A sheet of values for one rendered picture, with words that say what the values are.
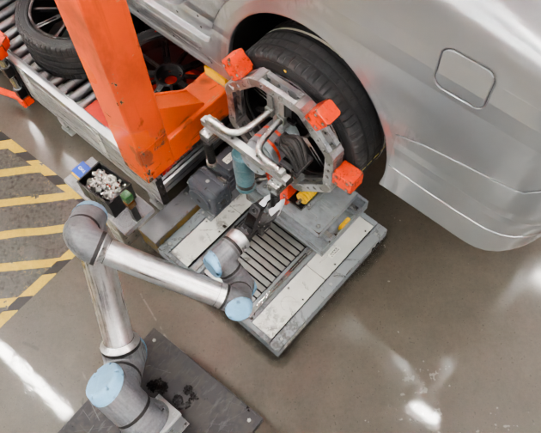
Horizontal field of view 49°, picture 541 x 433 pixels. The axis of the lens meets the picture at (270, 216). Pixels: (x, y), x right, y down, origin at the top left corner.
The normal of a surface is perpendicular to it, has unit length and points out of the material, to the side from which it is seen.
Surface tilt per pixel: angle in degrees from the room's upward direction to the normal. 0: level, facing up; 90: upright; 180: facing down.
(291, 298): 0
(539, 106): 89
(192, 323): 0
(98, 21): 90
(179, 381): 0
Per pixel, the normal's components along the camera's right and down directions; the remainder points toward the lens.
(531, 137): -0.65, 0.67
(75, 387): -0.03, -0.48
